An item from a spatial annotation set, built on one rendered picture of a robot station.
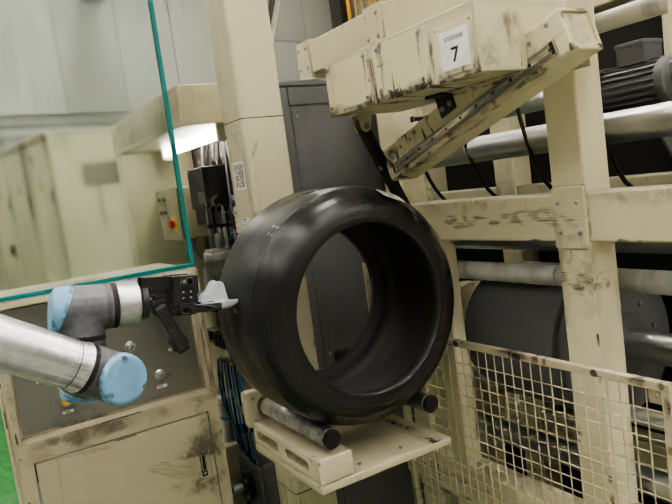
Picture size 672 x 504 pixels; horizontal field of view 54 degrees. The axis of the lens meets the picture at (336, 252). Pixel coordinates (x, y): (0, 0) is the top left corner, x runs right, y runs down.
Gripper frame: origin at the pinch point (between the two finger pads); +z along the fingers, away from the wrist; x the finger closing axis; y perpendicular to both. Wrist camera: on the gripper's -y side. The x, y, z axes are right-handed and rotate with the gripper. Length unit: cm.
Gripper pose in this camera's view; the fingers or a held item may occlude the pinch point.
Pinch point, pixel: (232, 304)
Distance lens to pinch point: 147.1
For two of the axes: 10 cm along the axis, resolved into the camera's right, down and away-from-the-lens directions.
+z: 8.6, -0.5, 5.0
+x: -5.1, -0.2, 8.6
